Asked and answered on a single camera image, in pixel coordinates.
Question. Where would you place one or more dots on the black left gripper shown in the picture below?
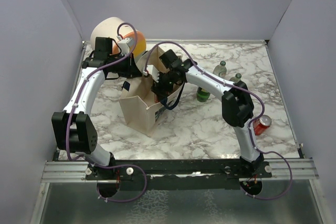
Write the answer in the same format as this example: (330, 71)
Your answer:
(132, 70)

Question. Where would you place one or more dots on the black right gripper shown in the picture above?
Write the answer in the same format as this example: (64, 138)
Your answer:
(157, 88)

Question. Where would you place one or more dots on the beige canvas tote bag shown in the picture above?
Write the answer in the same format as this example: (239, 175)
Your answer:
(140, 106)

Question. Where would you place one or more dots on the green Perrier bottle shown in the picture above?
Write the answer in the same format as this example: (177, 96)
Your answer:
(202, 95)

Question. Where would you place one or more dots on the clear chang bottle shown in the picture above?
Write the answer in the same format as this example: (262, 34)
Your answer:
(220, 70)
(236, 78)

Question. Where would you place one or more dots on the red cola can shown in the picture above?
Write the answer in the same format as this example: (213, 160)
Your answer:
(262, 124)

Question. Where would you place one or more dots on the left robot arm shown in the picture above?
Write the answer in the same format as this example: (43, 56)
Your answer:
(73, 129)

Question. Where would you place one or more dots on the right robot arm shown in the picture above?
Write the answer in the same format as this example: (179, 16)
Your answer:
(237, 105)

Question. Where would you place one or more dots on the white round drawer box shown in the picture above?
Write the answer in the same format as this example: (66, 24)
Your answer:
(111, 28)

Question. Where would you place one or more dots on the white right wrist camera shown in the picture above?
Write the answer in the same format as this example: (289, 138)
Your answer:
(152, 71)

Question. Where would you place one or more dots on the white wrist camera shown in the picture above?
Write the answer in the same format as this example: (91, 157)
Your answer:
(152, 71)
(126, 45)

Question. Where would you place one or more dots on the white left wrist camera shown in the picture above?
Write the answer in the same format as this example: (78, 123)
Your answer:
(126, 45)

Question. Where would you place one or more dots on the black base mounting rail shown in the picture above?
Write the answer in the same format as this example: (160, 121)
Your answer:
(175, 174)

